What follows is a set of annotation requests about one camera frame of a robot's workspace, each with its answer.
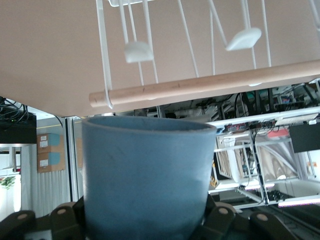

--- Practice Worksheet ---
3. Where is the aluminium frame post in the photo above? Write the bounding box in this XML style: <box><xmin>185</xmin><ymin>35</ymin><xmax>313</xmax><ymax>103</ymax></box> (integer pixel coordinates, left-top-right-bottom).
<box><xmin>63</xmin><ymin>115</ymin><xmax>84</xmax><ymax>204</ymax></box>

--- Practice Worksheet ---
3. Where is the black equipment box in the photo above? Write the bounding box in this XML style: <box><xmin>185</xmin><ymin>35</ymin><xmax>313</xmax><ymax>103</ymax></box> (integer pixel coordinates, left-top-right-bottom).
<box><xmin>0</xmin><ymin>112</ymin><xmax>38</xmax><ymax>145</ymax></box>

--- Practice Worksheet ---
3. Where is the white frame workbench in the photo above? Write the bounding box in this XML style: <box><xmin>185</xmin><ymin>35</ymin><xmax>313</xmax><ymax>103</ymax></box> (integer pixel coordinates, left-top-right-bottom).
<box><xmin>207</xmin><ymin>106</ymin><xmax>320</xmax><ymax>209</ymax></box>

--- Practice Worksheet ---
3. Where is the blue plastic cup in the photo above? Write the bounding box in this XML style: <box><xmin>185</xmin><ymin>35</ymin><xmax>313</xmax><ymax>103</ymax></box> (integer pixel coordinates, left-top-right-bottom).
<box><xmin>81</xmin><ymin>115</ymin><xmax>218</xmax><ymax>240</ymax></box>

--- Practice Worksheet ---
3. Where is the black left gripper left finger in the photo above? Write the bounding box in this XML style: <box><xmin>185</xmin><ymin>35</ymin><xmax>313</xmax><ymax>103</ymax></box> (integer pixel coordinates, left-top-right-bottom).
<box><xmin>0</xmin><ymin>197</ymin><xmax>87</xmax><ymax>240</ymax></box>

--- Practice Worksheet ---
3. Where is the black flat monitor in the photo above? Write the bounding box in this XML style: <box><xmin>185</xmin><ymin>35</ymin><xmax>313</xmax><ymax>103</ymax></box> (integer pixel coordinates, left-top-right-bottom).
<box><xmin>289</xmin><ymin>122</ymin><xmax>320</xmax><ymax>154</ymax></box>

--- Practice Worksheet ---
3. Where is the cardboard box with teal panel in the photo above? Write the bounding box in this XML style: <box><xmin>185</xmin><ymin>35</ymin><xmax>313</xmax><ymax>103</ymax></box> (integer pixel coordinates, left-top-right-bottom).
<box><xmin>36</xmin><ymin>152</ymin><xmax>67</xmax><ymax>174</ymax></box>
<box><xmin>36</xmin><ymin>133</ymin><xmax>66</xmax><ymax>154</ymax></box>

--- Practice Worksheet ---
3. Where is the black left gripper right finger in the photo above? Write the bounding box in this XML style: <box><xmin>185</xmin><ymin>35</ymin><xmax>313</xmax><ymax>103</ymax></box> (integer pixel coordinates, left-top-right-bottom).
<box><xmin>197</xmin><ymin>194</ymin><xmax>301</xmax><ymax>240</ymax></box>

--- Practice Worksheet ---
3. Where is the brown table cover sheet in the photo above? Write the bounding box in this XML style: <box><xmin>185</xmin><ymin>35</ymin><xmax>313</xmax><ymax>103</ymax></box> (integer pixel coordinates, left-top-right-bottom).
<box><xmin>0</xmin><ymin>0</ymin><xmax>320</xmax><ymax>118</ymax></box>

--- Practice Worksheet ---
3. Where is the white wire cup rack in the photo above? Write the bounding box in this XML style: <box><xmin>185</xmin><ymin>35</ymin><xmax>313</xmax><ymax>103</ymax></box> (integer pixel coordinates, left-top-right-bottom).
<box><xmin>88</xmin><ymin>0</ymin><xmax>320</xmax><ymax>110</ymax></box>

